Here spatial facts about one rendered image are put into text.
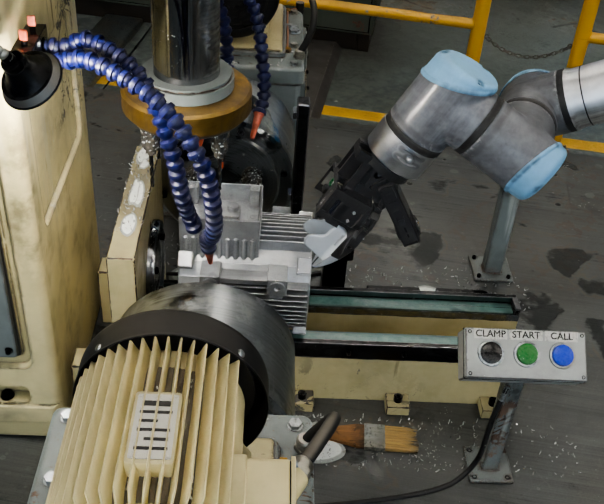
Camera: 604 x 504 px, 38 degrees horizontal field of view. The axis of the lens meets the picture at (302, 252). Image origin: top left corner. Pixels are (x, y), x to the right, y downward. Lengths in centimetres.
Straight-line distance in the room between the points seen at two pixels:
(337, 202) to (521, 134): 26
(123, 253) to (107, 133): 99
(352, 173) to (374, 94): 297
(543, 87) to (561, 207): 83
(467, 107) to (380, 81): 318
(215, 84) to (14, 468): 66
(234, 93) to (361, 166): 20
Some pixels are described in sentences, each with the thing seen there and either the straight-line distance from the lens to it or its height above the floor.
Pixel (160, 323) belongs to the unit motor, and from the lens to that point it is 79.
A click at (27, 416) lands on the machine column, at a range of 143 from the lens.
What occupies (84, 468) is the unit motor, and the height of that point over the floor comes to 134.
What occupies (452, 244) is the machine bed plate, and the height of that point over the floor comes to 80.
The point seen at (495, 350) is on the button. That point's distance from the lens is 124.
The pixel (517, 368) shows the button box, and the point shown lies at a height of 105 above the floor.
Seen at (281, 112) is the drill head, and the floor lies 112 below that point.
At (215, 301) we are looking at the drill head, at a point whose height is 116.
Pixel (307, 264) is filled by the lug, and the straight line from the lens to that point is 131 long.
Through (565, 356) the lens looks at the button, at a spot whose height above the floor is 107.
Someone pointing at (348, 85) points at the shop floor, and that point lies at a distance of 425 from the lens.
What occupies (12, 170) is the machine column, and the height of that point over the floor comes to 130.
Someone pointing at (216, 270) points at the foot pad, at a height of 107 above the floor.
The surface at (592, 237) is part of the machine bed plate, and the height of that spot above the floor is 80.
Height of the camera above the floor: 190
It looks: 37 degrees down
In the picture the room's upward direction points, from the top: 5 degrees clockwise
